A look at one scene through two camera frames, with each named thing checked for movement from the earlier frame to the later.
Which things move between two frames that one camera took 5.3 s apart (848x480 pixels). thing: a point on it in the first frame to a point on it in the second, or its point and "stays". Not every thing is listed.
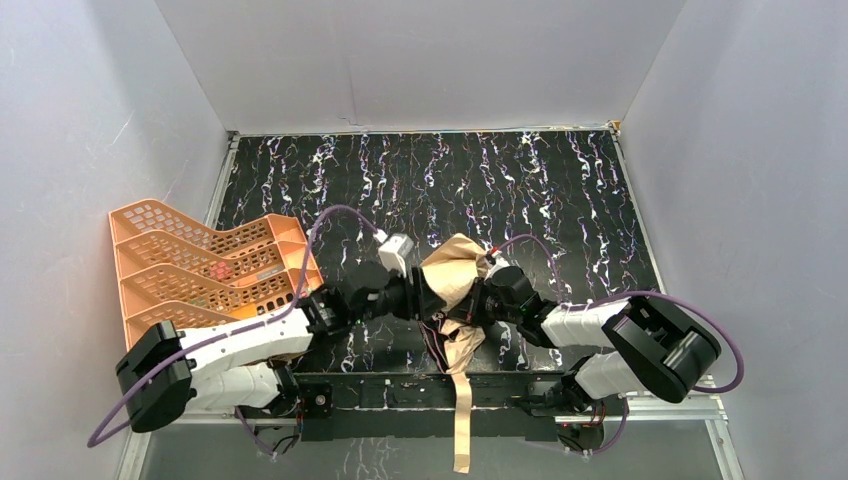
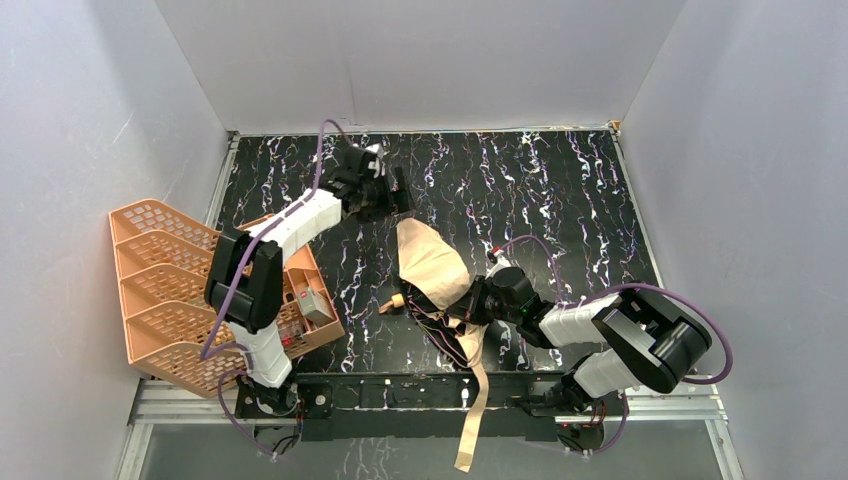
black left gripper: (417, 295) to (394, 196)
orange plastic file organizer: (169, 269) stays
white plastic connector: (500, 263) stays
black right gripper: (475, 303) stays
